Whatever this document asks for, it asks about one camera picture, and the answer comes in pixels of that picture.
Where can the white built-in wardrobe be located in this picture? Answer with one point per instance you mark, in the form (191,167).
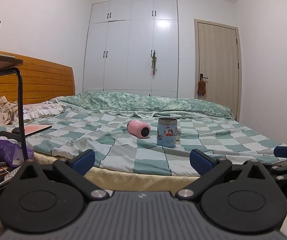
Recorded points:
(122,36)

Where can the blue cartoon printed cup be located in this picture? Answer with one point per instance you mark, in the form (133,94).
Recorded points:
(166,132)

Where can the black table stand pole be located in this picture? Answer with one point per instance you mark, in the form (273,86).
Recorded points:
(14,70)

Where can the green floral duvet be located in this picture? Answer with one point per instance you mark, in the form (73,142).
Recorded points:
(117,103)

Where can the green checkered bed sheet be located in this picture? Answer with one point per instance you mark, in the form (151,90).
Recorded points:
(72,132)

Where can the brown plush on handle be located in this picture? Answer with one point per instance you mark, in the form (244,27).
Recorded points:
(201,90)

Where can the wooden headboard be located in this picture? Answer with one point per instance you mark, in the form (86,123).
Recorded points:
(42,80)

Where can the dried flower bundle hanging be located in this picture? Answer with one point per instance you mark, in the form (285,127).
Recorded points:
(153,66)

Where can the pink tablet on bed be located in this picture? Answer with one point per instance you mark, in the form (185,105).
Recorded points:
(30,130)

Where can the purple plastic package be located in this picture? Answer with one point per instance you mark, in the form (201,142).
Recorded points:
(11,153)

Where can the black door handle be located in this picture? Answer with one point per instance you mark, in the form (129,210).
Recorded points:
(202,76)

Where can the pink cup lying down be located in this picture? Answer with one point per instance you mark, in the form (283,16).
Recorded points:
(138,129)

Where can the floral pillow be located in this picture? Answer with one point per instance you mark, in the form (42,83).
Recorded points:
(40,110)

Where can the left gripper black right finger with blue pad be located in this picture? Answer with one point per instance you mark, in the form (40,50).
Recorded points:
(212,172)

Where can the yellow mattress pad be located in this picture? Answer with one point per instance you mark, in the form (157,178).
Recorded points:
(138,179)

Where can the beige wooden door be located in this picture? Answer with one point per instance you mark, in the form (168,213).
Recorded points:
(218,57)

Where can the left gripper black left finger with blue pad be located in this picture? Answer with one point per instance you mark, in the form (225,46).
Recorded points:
(72,172)

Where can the floral crumpled cloth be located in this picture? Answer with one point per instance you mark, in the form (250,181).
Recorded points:
(8,112)

